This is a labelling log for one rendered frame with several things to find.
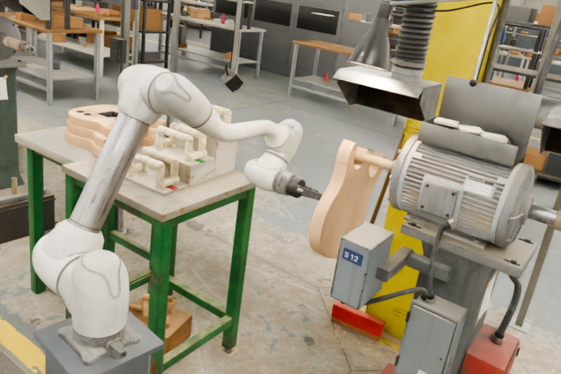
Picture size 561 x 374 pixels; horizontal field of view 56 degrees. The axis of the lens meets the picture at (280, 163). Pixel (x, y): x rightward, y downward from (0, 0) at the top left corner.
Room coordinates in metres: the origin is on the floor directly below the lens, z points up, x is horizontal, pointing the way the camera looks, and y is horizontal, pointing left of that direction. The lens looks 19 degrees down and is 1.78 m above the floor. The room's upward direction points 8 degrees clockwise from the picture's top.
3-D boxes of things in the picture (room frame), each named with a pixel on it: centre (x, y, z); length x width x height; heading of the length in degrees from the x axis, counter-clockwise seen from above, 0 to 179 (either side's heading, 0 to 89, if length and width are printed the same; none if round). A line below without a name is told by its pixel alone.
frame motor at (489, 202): (1.52, -0.55, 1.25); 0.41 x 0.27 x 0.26; 57
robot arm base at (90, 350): (1.29, 0.45, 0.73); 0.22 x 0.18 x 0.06; 49
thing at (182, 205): (2.12, 0.50, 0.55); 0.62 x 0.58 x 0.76; 57
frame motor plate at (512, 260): (1.49, -0.61, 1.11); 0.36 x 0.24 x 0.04; 57
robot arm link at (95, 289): (1.31, 0.48, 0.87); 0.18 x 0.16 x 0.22; 52
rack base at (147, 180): (2.00, 0.51, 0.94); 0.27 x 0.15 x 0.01; 61
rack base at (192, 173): (2.13, 0.44, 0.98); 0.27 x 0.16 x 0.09; 61
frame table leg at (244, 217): (2.18, 0.13, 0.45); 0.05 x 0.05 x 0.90; 57
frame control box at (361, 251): (1.37, -0.35, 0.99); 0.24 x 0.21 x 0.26; 57
